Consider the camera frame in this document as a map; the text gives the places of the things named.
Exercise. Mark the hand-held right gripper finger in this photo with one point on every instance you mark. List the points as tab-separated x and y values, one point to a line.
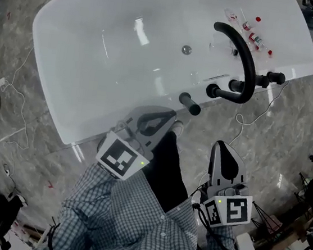
214	165
241	173

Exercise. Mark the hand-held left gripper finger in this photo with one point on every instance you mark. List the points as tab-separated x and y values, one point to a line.
153	108
157	137

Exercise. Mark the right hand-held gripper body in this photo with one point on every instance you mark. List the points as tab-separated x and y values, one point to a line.
233	211

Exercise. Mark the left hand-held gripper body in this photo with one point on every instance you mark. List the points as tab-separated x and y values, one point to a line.
121	157

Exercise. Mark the white bathtub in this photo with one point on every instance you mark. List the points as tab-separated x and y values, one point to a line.
95	71

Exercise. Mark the person's white shoe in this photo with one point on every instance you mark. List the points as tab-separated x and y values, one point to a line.
177	128

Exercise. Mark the person's black trouser leg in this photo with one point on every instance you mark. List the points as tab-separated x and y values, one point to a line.
167	174

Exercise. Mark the person's checked shirt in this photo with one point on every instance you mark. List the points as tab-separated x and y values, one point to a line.
121	225

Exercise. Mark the black faucet knob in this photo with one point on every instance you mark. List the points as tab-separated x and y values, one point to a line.
277	77
236	85
262	81

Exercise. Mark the pile of red-capped plastic bottles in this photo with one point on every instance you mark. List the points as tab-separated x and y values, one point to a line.
256	39

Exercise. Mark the white power strip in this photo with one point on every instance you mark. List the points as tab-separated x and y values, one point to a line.
1	82

